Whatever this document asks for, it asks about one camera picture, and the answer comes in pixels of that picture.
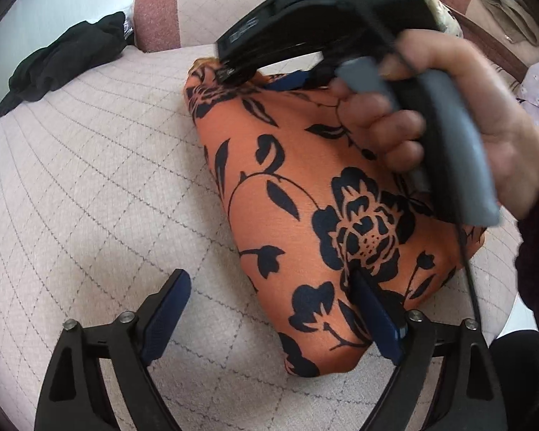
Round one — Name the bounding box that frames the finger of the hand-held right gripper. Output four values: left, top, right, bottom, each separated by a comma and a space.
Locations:
216, 56, 258, 85
265, 69, 313, 91

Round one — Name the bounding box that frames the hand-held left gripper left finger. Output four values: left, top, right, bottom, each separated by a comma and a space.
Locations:
36, 268, 192, 431

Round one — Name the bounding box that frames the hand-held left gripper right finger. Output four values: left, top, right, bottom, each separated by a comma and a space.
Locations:
353, 272, 508, 431

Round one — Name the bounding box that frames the orange black floral garment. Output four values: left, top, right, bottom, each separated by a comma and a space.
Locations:
183, 56, 488, 378

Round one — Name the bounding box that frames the person's right hand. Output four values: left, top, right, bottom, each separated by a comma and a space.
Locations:
335, 31, 539, 218

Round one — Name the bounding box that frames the cream lace cloth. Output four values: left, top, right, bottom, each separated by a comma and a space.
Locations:
424, 0, 464, 39

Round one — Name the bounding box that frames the pink quilted sofa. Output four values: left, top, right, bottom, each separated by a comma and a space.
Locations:
0, 0, 539, 431

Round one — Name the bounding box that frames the person's leg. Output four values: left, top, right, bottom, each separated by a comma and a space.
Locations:
489, 330, 539, 431

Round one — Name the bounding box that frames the olive green garment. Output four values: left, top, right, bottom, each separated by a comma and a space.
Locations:
469, 0, 539, 46

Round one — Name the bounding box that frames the black cloth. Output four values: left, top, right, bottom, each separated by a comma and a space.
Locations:
0, 10, 129, 133

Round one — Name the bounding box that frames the black cable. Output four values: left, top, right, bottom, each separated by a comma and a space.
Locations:
332, 0, 483, 324

